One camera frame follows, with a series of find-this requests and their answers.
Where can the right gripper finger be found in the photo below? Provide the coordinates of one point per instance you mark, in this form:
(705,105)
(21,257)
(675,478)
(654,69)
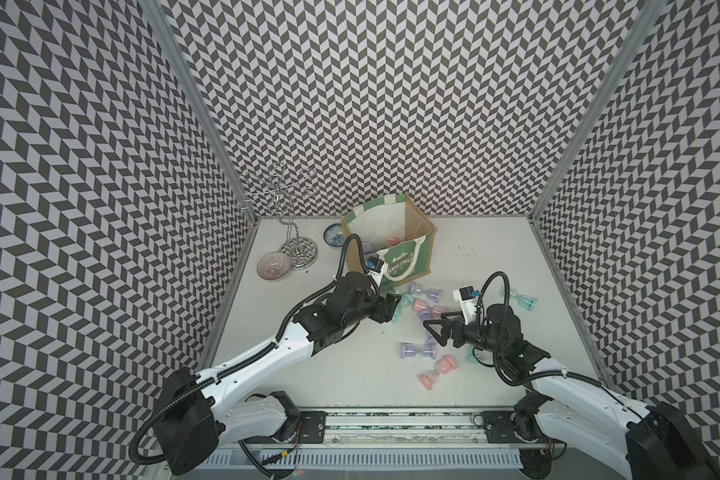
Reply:
(435,327)
(455,336)

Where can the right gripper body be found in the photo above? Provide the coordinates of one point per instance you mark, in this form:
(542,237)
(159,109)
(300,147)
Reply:
(476,335)

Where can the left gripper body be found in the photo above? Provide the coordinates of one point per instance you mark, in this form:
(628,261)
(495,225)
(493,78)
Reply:
(354,317)

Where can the green hourglass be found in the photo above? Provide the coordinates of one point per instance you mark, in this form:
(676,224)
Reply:
(406,303)
(472,357)
(526,302)

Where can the green canvas Christmas bag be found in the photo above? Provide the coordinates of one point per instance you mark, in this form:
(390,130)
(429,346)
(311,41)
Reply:
(395,216)

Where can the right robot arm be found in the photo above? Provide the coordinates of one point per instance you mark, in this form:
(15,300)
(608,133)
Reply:
(636,440)

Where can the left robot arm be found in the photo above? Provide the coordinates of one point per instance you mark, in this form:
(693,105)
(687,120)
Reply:
(235,381)

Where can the purple hourglass centre small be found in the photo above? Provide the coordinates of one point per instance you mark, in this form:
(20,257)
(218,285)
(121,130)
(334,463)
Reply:
(426,315)

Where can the pink hourglass front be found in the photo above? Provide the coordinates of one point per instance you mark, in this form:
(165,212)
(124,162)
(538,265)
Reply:
(444,366)

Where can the purple hourglass by bag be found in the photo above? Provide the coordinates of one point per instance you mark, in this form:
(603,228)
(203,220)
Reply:
(418,290)

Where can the blue white ceramic bowl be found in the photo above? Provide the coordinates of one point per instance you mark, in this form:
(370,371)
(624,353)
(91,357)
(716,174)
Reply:
(333,236)

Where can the pink glass bowl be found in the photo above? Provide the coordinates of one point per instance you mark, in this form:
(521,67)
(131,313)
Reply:
(274,266)

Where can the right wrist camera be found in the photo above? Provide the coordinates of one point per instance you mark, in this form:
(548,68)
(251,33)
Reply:
(467,298)

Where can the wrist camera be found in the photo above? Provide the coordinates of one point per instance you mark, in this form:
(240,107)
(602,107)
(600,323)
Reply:
(467,298)
(375,265)

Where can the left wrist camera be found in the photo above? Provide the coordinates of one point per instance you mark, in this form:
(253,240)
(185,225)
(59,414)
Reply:
(375,265)

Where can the silver wire stand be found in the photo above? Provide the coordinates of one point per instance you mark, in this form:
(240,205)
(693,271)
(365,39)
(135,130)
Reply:
(282,192)

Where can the metal base rail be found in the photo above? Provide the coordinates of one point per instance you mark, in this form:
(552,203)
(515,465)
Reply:
(396,427)

